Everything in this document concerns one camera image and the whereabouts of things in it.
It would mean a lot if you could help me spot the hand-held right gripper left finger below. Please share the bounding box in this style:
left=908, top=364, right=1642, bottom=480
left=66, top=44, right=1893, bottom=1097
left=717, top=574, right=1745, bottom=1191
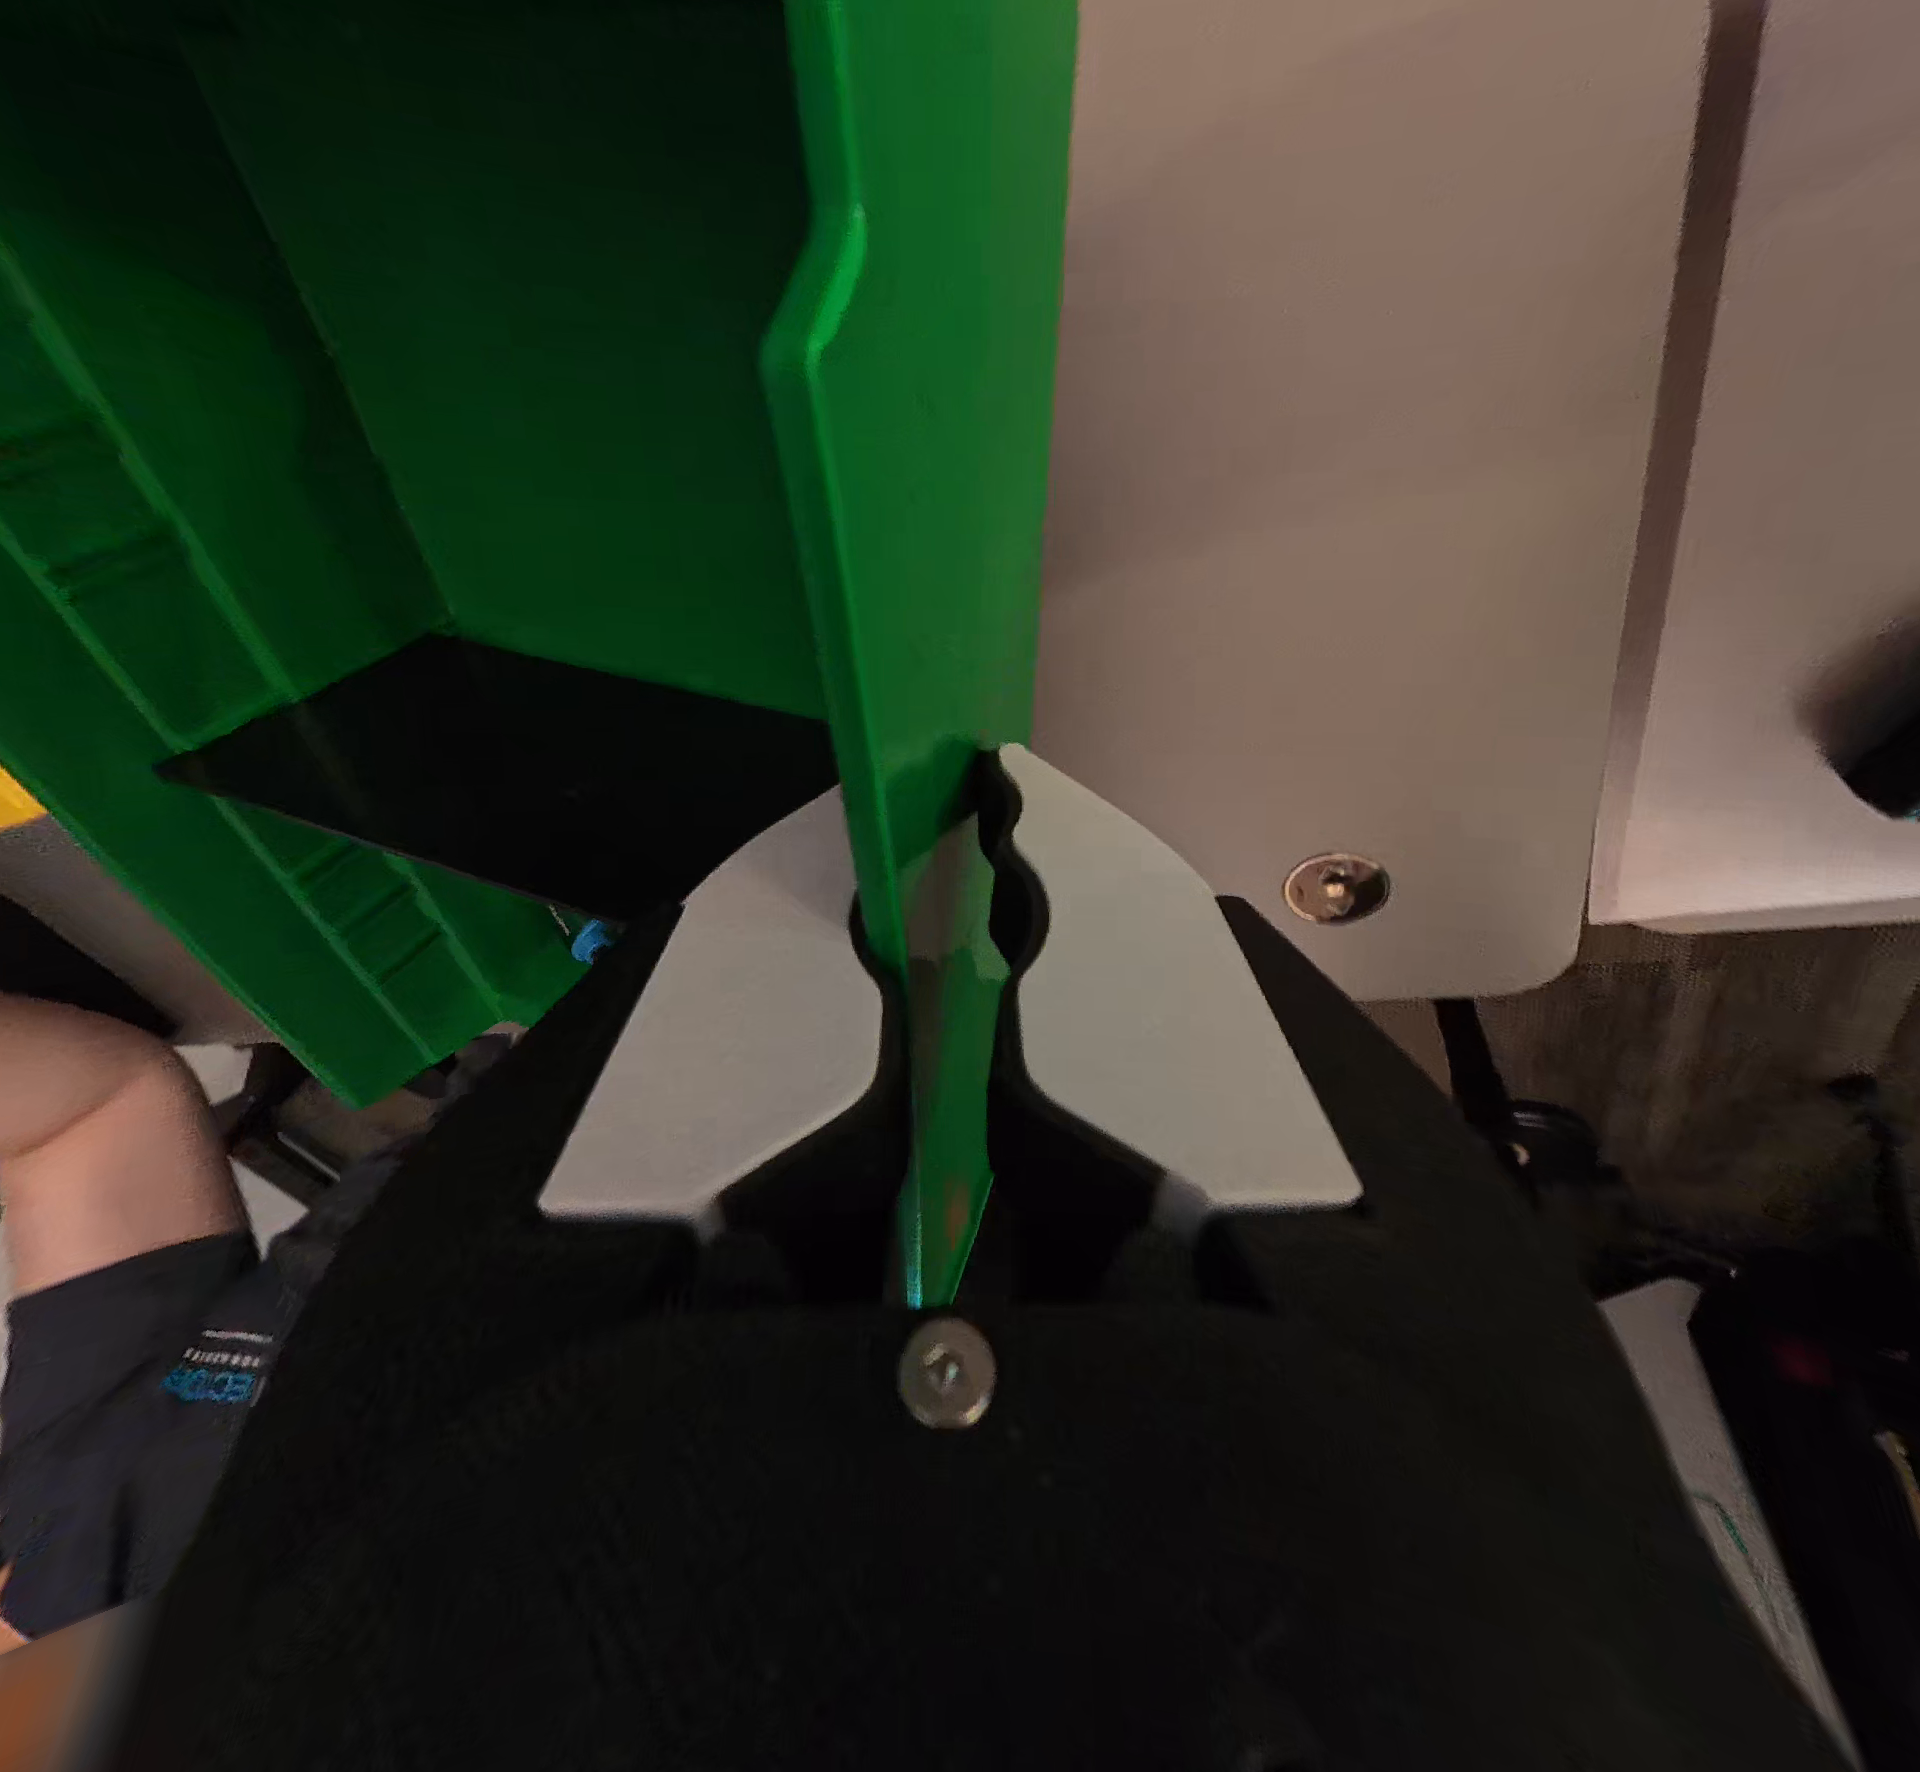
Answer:
left=540, top=785, right=915, bottom=1229

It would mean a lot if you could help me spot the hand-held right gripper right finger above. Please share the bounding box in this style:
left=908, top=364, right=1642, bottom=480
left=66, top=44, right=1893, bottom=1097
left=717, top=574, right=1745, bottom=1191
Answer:
left=966, top=742, right=1367, bottom=1229

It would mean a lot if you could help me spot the green plastic bin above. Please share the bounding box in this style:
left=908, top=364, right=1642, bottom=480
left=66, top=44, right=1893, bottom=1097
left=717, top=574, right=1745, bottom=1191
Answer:
left=0, top=0, right=1080, bottom=1314

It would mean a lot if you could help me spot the round metal table screw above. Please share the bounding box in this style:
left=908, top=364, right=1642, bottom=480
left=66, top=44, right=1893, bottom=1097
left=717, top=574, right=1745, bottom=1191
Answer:
left=1281, top=852, right=1393, bottom=929

